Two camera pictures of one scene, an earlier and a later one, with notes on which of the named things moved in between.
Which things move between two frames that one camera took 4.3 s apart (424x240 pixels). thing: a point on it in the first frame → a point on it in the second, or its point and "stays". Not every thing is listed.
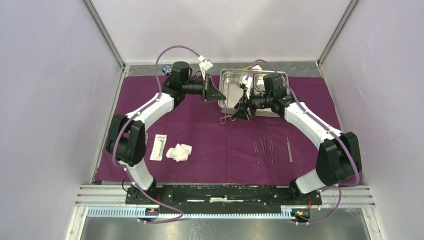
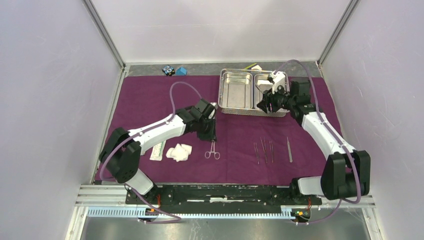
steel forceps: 289,151 stays
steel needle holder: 265,152 stays
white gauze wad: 180,153 stays
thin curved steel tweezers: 271,150 stays
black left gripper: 209,92 → 211,135
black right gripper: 240,113 → 269,97
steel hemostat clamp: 223,120 → 207,154
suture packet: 158,147 stays
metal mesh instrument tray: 229,80 stays
